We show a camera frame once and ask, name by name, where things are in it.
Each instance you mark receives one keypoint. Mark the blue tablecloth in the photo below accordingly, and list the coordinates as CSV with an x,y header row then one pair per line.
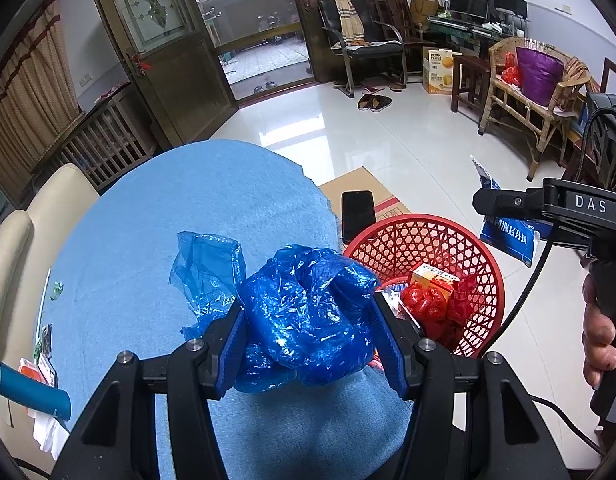
x,y
153,200

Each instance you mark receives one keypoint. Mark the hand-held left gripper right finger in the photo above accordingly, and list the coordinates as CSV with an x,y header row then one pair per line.
x,y
390,350

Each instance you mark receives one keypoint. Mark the large computer monitor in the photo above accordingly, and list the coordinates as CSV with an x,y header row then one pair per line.
x,y
468,2

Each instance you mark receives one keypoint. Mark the purple bag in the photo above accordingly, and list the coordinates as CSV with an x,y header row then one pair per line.
x,y
538,75

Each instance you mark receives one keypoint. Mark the dark wooden chair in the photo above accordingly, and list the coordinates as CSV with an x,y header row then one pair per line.
x,y
398,15

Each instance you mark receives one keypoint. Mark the red plastic basket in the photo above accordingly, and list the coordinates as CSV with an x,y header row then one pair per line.
x,y
438,240

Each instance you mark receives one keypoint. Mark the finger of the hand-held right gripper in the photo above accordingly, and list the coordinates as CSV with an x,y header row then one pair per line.
x,y
508,202

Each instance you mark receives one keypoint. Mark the beige leather sofa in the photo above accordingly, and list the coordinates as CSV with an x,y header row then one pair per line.
x,y
53,200

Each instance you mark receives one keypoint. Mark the glass computer desk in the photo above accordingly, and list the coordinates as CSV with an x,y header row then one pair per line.
x,y
458,30

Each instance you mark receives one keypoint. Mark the wooden crib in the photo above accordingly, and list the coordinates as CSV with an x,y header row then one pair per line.
x,y
103,145

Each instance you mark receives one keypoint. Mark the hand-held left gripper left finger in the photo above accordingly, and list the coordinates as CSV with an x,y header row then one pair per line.
x,y
233,355

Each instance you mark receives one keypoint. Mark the torn blue white packet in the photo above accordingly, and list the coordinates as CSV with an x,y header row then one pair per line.
x,y
508,235

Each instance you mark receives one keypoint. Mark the orange and white carton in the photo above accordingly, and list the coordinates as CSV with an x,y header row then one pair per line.
x,y
430,280

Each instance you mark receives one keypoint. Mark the brown slipper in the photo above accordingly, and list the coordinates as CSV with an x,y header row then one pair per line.
x,y
382,102
366,101

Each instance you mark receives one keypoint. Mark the black metal frame chair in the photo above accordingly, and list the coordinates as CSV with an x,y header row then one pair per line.
x,y
373,50

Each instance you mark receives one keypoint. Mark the dark foil packet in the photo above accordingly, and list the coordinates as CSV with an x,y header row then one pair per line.
x,y
47,340

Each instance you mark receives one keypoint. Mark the blue plastic bag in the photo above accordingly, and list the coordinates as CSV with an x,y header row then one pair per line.
x,y
308,320

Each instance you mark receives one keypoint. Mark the white tissue paper stack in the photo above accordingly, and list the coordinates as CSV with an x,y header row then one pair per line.
x,y
50,435

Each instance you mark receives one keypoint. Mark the rattan bench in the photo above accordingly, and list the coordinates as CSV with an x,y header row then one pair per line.
x,y
513,90

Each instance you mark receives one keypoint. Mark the teal thermos bottle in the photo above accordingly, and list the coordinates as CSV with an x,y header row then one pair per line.
x,y
28,387

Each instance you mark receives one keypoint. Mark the yellow printed carton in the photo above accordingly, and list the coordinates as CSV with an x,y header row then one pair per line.
x,y
438,75

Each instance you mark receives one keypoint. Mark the green candy wrapper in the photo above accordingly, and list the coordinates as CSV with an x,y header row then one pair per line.
x,y
56,291

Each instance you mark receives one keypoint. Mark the red plastic bag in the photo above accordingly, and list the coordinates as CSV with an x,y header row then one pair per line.
x,y
423,305

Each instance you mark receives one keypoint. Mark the small red bag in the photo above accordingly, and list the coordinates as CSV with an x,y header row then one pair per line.
x,y
510,75

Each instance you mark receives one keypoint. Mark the striped scarf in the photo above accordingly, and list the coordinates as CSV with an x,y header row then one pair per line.
x,y
348,20

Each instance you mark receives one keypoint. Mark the dark wooden stool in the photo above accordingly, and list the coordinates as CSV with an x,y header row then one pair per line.
x,y
470,62

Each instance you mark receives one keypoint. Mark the beige curtains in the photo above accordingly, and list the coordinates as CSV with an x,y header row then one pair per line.
x,y
23,85

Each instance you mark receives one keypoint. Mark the open wooden glass door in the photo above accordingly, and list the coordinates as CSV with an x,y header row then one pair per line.
x,y
183,85

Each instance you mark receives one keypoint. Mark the small computer monitor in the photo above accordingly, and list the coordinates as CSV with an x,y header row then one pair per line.
x,y
510,5

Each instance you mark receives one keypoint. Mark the orange barcode medicine box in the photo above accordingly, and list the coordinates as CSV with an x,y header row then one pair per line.
x,y
33,372

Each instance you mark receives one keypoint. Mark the brown cardboard box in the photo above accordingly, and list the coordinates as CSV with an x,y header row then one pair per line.
x,y
358,177

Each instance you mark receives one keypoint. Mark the plain brown carton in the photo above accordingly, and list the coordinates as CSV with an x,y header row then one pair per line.
x,y
425,7

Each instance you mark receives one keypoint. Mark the person's right hand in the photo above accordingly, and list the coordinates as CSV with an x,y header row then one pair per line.
x,y
598,340

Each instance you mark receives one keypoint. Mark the black smartphone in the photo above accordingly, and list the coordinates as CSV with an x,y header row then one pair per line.
x,y
358,215

